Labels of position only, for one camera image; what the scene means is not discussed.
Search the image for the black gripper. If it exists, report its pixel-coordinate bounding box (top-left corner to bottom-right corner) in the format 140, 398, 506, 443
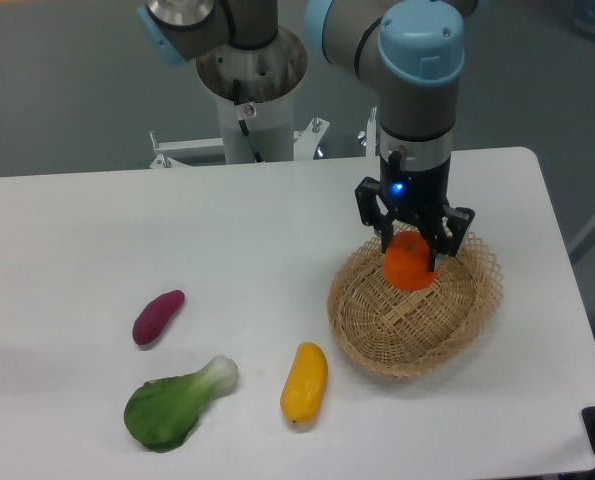
354, 140, 475, 272

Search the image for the orange toy fruit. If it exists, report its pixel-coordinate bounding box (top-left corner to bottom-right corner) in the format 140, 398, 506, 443
382, 231, 439, 291

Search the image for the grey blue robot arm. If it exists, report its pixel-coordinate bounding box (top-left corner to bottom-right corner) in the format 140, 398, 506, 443
137, 1, 475, 271

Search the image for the woven bamboo basket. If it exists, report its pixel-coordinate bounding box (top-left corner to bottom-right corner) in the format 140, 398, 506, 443
326, 234, 503, 379

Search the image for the yellow toy mango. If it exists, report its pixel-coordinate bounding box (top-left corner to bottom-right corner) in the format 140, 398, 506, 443
280, 342, 328, 425

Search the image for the purple toy sweet potato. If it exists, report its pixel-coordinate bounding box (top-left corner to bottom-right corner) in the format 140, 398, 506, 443
132, 290, 185, 347

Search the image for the green toy bok choy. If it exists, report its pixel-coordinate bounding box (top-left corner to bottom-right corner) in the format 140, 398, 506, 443
123, 355, 239, 453

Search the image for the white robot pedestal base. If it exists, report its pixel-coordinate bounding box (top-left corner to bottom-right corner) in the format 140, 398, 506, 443
149, 27, 330, 169

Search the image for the black cable on pedestal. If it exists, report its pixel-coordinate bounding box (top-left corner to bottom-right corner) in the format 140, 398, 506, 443
232, 79, 266, 164

